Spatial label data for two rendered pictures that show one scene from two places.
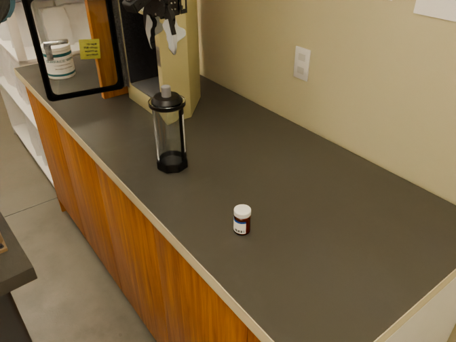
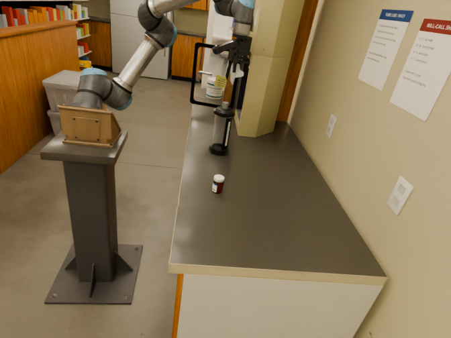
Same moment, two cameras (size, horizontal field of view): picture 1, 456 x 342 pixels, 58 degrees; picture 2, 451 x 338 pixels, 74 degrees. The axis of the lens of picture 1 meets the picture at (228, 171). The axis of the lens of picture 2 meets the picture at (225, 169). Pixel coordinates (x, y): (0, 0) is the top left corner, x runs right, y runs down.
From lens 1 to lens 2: 0.58 m
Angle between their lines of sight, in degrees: 26
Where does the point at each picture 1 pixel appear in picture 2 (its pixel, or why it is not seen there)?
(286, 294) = (203, 224)
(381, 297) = (252, 255)
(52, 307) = (149, 218)
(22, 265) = (111, 155)
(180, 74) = (256, 108)
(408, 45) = (381, 124)
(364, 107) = (349, 163)
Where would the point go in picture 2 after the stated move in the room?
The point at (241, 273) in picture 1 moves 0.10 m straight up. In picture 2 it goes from (194, 205) to (196, 183)
